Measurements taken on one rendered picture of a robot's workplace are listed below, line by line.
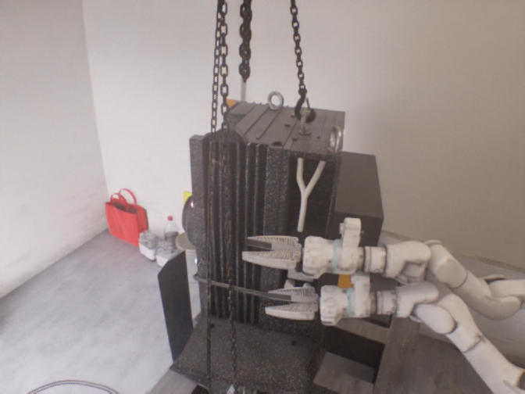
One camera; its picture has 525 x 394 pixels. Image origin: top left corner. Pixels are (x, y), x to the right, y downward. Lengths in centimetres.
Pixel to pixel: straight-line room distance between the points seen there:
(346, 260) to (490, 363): 39
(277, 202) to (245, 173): 12
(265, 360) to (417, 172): 140
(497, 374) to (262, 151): 79
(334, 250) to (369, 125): 144
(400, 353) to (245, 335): 73
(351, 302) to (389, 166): 143
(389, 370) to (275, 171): 103
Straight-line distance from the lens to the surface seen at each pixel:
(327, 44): 214
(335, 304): 86
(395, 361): 171
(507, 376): 91
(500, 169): 220
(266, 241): 82
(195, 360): 130
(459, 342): 90
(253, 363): 129
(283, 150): 97
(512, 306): 105
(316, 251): 78
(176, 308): 164
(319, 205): 113
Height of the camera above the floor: 195
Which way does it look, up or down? 29 degrees down
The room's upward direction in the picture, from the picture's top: 3 degrees clockwise
